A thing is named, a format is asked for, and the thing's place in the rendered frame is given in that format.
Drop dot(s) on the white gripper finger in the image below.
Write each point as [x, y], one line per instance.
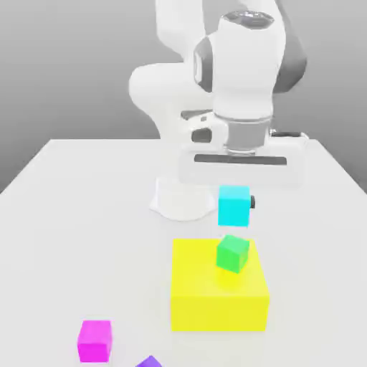
[252, 201]

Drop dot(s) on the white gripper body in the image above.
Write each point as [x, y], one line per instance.
[240, 172]

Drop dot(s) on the small cyan cube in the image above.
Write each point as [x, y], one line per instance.
[233, 206]

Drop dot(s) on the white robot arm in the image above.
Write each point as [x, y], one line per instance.
[243, 71]

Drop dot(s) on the small green cube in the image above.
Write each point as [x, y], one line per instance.
[232, 253]

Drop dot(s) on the small purple cube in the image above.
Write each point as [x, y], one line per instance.
[149, 362]

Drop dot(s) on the small magenta cube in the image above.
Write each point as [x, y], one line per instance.
[94, 341]

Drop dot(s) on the large yellow box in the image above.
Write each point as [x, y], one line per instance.
[218, 301]

